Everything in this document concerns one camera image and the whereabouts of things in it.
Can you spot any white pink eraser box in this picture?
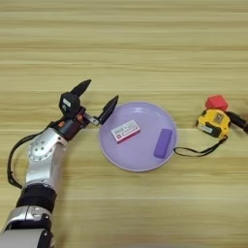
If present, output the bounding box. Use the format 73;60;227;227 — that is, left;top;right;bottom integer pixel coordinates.
110;118;141;145

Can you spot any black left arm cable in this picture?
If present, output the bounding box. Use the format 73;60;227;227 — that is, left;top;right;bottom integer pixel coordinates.
6;120;56;190

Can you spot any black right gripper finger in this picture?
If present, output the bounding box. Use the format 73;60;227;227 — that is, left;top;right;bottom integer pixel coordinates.
225;110;248;135

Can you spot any red cube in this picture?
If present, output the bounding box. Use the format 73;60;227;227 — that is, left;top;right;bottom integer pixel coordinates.
204;94;230;112

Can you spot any purple round plate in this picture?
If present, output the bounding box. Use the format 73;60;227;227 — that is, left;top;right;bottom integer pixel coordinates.
98;101;179;173

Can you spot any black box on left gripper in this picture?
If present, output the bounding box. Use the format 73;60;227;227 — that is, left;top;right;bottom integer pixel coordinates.
58;91;82;119

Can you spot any purple rectangular block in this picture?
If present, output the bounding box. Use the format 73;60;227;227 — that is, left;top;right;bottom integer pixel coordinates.
152;128;174;160

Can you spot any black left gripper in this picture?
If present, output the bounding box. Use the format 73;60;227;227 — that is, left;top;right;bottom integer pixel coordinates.
50;78;120;142

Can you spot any yellow tape measure with strap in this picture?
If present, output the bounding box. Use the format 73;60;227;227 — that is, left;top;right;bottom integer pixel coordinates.
172;108;233;159

